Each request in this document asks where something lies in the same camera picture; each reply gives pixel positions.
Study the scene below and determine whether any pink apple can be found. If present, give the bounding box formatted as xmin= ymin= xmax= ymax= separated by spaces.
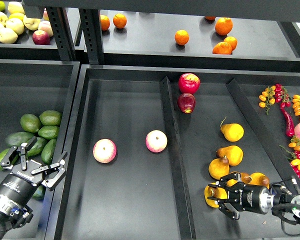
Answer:
xmin=92 ymin=138 xmax=117 ymax=164
xmin=145 ymin=130 xmax=168 ymax=153

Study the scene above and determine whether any pale yellow apple centre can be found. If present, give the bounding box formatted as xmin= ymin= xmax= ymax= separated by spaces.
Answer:
xmin=5 ymin=18 xmax=25 ymax=35

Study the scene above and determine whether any red apple on shelf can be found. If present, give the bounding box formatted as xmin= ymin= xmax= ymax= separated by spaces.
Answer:
xmin=32 ymin=30 xmax=50 ymax=45

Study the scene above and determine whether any dark red apple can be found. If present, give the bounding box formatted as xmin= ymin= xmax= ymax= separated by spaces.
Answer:
xmin=177 ymin=93 xmax=196 ymax=114

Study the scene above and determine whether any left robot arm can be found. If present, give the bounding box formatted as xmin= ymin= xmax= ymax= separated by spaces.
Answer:
xmin=0 ymin=136 xmax=68 ymax=240

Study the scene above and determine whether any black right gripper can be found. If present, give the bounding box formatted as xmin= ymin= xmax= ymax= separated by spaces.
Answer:
xmin=207 ymin=171 xmax=269 ymax=221

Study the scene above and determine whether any pink apple left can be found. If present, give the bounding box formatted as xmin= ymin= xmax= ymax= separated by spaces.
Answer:
xmin=92 ymin=138 xmax=117 ymax=164

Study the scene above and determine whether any bright green avocado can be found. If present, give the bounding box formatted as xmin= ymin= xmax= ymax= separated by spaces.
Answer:
xmin=0 ymin=148 xmax=19 ymax=171

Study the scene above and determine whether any pink apple centre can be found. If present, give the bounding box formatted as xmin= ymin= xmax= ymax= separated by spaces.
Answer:
xmin=145 ymin=130 xmax=168 ymax=153

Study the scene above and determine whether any green avocado right lower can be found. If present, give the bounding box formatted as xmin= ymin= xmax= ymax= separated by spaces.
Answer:
xmin=41 ymin=138 xmax=57 ymax=165

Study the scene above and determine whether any mixed tomato cluster lower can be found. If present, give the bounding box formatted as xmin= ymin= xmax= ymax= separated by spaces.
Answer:
xmin=280 ymin=135 xmax=300 ymax=179

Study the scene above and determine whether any green avocado top left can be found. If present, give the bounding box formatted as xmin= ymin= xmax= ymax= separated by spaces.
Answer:
xmin=20 ymin=113 xmax=42 ymax=134

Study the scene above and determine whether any red cherry tomato vine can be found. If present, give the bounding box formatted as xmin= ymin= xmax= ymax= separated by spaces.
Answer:
xmin=274 ymin=84 xmax=291 ymax=109

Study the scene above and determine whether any yellow pear small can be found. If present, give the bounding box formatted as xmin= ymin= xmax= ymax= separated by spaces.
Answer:
xmin=208 ymin=156 xmax=230 ymax=180

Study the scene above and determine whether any black shelf post left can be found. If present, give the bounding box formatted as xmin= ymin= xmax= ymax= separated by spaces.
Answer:
xmin=46 ymin=6 xmax=77 ymax=62

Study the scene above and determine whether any yellow pear lying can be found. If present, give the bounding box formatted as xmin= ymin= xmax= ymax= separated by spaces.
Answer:
xmin=239 ymin=172 xmax=253 ymax=184

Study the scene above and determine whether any green avocado middle right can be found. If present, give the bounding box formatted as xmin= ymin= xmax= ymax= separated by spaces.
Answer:
xmin=38 ymin=125 xmax=60 ymax=140

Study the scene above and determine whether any dark green avocado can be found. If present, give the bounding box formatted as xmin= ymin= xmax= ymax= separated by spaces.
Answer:
xmin=32 ymin=185 xmax=46 ymax=201

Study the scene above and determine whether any dark avocado left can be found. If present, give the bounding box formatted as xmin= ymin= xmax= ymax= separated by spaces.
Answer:
xmin=5 ymin=131 xmax=35 ymax=147

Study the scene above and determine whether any bright red apple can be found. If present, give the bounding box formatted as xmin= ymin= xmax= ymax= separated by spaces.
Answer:
xmin=178 ymin=73 xmax=201 ymax=95

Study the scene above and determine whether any pale yellow apple front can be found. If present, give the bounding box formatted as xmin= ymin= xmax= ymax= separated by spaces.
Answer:
xmin=0 ymin=27 xmax=18 ymax=44

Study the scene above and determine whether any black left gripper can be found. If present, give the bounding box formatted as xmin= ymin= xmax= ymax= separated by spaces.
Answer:
xmin=0 ymin=136 xmax=68 ymax=206

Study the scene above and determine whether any green avocado top right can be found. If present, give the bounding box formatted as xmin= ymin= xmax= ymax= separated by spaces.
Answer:
xmin=39 ymin=110 xmax=62 ymax=126

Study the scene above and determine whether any black centre tray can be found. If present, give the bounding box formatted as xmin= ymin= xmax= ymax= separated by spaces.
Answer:
xmin=59 ymin=65 xmax=300 ymax=240

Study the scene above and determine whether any yellow pear with stem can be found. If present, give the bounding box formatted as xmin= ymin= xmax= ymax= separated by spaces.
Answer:
xmin=220 ymin=116 xmax=245 ymax=142

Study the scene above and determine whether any red chili pepper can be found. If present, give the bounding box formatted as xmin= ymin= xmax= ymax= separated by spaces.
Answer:
xmin=280 ymin=102 xmax=295 ymax=137

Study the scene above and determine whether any black upper left tray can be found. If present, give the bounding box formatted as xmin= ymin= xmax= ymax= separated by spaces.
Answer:
xmin=0 ymin=6 xmax=82 ymax=62

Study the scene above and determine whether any orange cherry tomato vine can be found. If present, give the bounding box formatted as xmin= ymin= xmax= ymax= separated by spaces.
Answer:
xmin=258 ymin=85 xmax=276 ymax=115

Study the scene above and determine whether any pink peach on shelf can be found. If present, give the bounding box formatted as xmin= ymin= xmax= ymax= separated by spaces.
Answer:
xmin=38 ymin=20 xmax=54 ymax=37

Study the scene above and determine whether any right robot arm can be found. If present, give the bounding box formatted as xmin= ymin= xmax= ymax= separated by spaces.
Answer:
xmin=204 ymin=171 xmax=300 ymax=232

